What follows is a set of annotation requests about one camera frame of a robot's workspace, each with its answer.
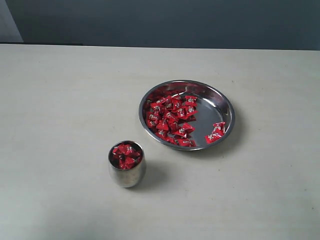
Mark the round stainless steel plate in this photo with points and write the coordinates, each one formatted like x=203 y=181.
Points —
x=165 y=117

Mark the red candy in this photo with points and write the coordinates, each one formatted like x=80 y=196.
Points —
x=127 y=163
x=211 y=138
x=186 y=142
x=190 y=100
x=123 y=149
x=219 y=127

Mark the stainless steel cup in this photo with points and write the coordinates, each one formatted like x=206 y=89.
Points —
x=131 y=177

